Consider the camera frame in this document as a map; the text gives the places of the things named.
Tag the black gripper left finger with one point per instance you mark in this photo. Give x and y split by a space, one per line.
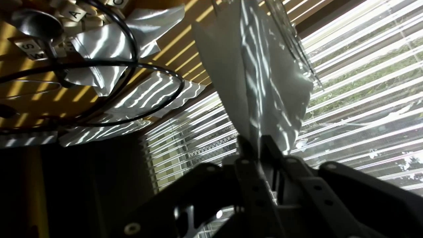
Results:
199 207

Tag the crumpled white plastic wrap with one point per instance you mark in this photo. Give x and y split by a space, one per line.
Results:
106 48

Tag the white flat sheet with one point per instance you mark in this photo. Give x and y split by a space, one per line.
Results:
150 101

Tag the white tissue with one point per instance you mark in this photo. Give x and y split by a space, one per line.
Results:
246 80

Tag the white window blinds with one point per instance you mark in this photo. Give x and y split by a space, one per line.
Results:
361 88

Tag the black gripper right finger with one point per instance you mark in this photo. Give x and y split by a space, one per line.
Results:
352 199

